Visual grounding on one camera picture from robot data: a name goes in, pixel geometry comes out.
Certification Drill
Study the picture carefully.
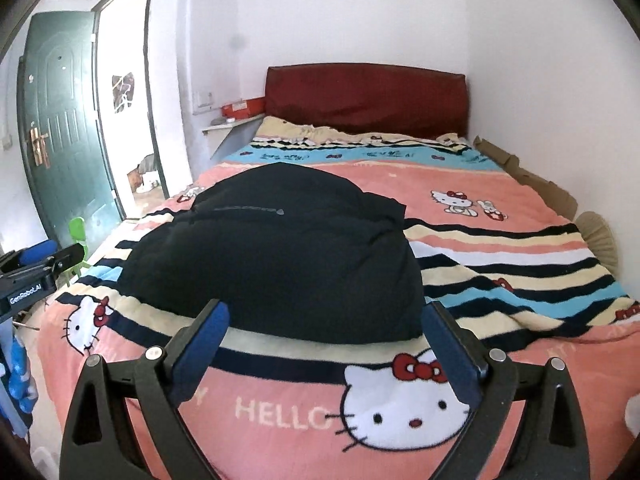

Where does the black padded jacket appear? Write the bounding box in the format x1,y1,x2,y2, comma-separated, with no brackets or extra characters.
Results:
117,162,424,344

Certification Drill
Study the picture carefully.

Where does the green plastic chair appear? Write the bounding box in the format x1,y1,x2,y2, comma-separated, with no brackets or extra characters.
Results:
58,217,90,285

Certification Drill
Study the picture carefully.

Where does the dark green door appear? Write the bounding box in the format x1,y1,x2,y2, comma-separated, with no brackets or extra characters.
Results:
17,11,122,252

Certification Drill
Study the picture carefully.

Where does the pink Hello Kitty blanket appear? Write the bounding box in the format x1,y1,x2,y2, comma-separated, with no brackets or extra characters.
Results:
38,117,639,479

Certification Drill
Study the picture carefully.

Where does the beige straw fan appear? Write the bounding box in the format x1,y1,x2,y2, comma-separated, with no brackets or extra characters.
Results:
575,211,620,278

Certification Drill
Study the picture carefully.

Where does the brown cardboard strip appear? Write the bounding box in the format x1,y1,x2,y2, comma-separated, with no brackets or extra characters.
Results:
473,136,578,221

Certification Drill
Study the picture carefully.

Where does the red box on shelf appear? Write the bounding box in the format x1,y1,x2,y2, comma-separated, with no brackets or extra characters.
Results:
221,96,266,120

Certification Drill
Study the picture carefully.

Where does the dark red headboard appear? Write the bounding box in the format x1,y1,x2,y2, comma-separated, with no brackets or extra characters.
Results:
265,63,470,139

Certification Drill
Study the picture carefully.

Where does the grey wall shelf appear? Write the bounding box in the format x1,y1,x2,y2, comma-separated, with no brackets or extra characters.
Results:
202,114,265,164

